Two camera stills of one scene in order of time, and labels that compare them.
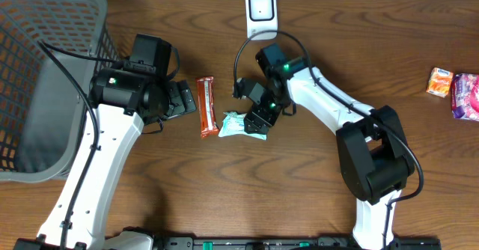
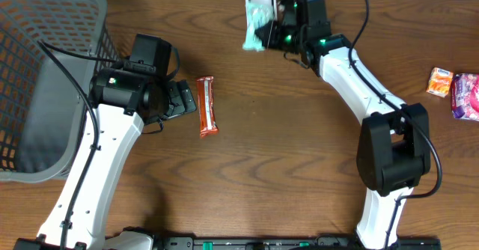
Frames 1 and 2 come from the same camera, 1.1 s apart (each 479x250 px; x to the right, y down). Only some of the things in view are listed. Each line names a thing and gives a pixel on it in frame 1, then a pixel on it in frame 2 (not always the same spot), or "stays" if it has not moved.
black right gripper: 267,119 -> 270,42
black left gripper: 181,98 stays
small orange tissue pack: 440,82 stays
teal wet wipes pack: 233,125 -> 257,15
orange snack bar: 208,125 stays
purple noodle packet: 465,96 stays
